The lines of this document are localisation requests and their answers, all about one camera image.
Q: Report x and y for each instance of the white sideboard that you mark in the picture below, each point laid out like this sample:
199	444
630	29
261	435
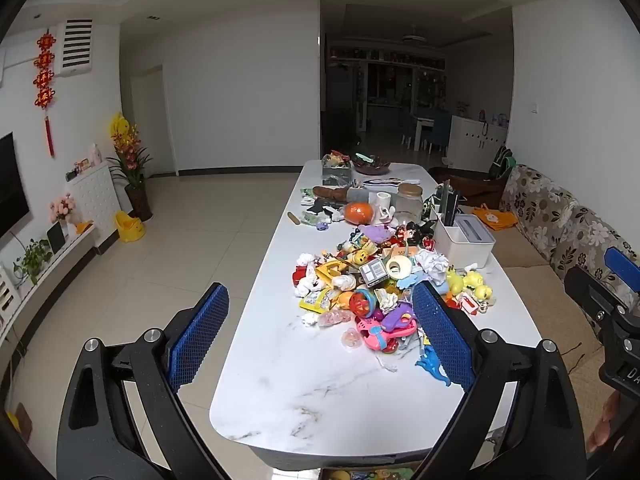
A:
475	142

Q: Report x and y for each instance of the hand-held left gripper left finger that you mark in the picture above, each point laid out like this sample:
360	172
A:
200	332

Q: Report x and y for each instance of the red knot wall decoration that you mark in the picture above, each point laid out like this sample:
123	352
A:
45	75

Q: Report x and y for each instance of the heap of bright plastic playthings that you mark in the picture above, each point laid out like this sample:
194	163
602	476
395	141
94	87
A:
370	475

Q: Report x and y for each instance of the pink flower bouquet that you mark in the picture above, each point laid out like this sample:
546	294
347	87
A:
64	207

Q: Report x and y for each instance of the floral patterned sofa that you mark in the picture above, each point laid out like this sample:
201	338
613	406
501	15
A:
540	210

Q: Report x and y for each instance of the person's right hand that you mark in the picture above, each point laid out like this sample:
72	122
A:
605	425

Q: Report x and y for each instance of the white desk organizer box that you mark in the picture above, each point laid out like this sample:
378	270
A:
470	246

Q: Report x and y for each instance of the white tape roll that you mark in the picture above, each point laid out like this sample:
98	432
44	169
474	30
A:
399	266

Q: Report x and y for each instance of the orange cloth bag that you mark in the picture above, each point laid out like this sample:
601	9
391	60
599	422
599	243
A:
495	217

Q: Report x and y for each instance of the black remote control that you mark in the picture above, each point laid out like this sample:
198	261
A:
450	207

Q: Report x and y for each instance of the dark bowl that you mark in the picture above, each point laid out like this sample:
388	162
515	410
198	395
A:
371	164

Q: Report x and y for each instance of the white door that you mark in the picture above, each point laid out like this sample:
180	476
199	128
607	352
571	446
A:
152	120

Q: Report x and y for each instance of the green potted plant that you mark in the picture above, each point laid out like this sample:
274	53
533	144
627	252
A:
34	260

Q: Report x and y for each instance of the printed paper sheet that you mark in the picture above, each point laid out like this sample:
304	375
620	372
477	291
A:
390	181

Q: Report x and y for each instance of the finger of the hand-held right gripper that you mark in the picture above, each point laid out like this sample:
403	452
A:
622	266
590	292

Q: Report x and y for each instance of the dining table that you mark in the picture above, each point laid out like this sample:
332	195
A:
425	125

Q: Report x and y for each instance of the pile of colourful toys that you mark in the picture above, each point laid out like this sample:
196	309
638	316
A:
370	280

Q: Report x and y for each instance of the black picture frame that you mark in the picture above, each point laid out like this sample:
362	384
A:
56	238

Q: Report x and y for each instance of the white television console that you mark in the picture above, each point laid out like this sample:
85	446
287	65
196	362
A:
55	272

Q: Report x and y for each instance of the white mug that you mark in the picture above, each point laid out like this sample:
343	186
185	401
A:
384	200

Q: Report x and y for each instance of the dark display shelf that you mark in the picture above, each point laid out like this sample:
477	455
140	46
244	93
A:
385	75

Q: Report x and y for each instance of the yellow potty chair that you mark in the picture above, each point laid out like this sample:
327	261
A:
131	227

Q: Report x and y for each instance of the white marble table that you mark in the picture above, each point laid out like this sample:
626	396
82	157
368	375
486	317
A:
310	385

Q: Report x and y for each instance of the glass jar with cork lid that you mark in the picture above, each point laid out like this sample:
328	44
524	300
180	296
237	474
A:
408	200

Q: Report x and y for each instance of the brown cylindrical roll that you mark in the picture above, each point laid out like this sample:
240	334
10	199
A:
332	193

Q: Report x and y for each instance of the black television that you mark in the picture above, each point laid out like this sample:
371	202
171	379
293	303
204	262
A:
10	185

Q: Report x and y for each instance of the small wooden stick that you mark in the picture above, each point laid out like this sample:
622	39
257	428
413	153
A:
293	218

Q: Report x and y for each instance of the grey box of snacks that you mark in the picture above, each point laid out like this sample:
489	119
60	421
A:
336	170

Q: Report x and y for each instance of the yellow orchid potted plant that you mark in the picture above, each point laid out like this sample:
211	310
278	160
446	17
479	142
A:
131	160

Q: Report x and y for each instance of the large white tissue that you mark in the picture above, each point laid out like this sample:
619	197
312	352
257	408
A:
432	266

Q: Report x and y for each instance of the white radiator cover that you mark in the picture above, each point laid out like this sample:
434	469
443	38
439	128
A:
95	195

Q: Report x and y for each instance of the white bottle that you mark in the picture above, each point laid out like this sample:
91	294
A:
95	155

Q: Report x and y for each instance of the green and black backpack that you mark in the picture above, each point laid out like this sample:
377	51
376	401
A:
502	162

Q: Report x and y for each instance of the blue dining chair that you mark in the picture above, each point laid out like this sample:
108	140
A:
407	130
440	132

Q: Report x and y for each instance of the orange ball toy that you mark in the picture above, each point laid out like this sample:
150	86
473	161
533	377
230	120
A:
359	212

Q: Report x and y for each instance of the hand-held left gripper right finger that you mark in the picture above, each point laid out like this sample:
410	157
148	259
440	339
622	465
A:
442	340

